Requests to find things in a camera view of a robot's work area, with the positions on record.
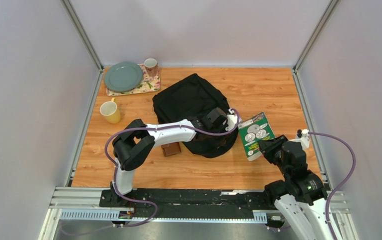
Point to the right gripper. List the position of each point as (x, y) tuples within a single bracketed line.
[(267, 146)]

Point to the yellow mug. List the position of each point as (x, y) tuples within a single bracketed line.
[(110, 111)]

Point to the black backpack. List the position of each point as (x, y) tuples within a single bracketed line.
[(193, 98)]

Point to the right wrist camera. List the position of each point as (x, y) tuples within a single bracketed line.
[(302, 137)]

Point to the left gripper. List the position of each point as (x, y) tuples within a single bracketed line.
[(223, 125)]

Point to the green coin book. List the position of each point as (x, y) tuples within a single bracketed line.
[(253, 130)]

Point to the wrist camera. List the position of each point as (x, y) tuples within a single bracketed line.
[(233, 120), (302, 137)]

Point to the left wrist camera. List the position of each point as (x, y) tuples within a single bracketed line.
[(233, 120)]

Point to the brown leather wallet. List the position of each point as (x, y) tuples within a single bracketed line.
[(171, 149)]

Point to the brown patterned mug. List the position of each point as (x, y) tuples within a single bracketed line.
[(151, 66)]

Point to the grey-green plate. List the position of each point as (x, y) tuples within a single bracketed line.
[(123, 76)]

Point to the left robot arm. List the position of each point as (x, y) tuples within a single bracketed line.
[(132, 146)]

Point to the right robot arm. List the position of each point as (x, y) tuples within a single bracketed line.
[(301, 196)]

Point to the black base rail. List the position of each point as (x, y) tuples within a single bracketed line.
[(196, 204)]

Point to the floral tray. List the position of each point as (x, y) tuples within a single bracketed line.
[(148, 84)]

